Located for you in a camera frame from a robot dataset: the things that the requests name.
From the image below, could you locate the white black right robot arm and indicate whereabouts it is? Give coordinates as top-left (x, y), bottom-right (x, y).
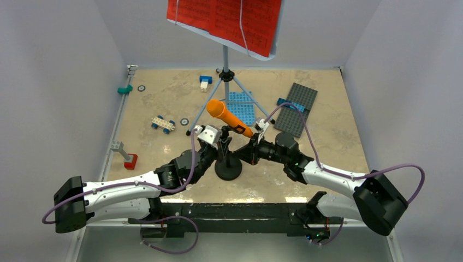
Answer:
top-left (233, 132), bottom-right (409, 236)

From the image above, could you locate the blue and white brick stack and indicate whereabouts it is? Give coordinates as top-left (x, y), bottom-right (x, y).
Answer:
top-left (199, 75), bottom-right (213, 92)

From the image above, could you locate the light blue building baseplate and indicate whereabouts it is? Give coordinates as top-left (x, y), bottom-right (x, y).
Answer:
top-left (227, 92), bottom-right (256, 126)

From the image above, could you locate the teal curved block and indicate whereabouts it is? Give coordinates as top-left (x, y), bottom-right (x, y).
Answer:
top-left (117, 84), bottom-right (133, 95)

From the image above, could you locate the light blue music stand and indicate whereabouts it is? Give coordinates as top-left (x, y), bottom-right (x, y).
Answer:
top-left (167, 0), bottom-right (286, 136)

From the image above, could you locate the grey building baseplate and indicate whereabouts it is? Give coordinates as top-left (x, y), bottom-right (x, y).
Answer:
top-left (274, 83), bottom-right (318, 138)

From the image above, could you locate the black microphone stand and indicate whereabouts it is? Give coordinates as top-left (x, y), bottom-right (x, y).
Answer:
top-left (215, 126), bottom-right (242, 181)

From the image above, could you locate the blue building brick strip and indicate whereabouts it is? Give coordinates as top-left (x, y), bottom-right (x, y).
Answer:
top-left (276, 98), bottom-right (305, 112)

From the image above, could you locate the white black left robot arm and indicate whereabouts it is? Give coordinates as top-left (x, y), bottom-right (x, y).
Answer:
top-left (51, 142), bottom-right (218, 234)

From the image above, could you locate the aluminium left edge rail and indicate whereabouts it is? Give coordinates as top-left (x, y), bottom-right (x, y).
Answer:
top-left (97, 64), bottom-right (139, 182)

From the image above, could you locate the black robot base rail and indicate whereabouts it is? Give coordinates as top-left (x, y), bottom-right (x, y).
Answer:
top-left (128, 201), bottom-right (341, 243)

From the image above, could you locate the orange toy microphone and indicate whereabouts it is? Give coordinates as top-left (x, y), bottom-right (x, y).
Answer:
top-left (206, 99), bottom-right (254, 138)

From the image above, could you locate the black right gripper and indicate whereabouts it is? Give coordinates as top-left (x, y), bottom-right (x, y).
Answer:
top-left (233, 133), bottom-right (287, 166)

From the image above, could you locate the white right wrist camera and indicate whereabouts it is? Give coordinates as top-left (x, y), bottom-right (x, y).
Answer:
top-left (254, 118), bottom-right (270, 143)

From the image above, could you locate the toy brick car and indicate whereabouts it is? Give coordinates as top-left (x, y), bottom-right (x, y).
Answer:
top-left (151, 115), bottom-right (176, 134)

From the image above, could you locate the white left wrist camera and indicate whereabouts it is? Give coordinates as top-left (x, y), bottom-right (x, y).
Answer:
top-left (194, 125), bottom-right (222, 149)

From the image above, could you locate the grey post on red brick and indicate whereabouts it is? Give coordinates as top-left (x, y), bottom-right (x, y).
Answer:
top-left (110, 141), bottom-right (138, 170)

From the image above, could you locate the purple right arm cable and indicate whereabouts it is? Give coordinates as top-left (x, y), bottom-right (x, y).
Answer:
top-left (264, 103), bottom-right (426, 247)

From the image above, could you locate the red sheet music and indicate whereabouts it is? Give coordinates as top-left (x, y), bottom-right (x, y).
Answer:
top-left (166, 1), bottom-right (283, 61)

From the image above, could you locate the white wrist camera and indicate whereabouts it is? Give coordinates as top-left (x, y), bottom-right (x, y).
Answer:
top-left (254, 118), bottom-right (270, 143)
top-left (194, 125), bottom-right (222, 149)

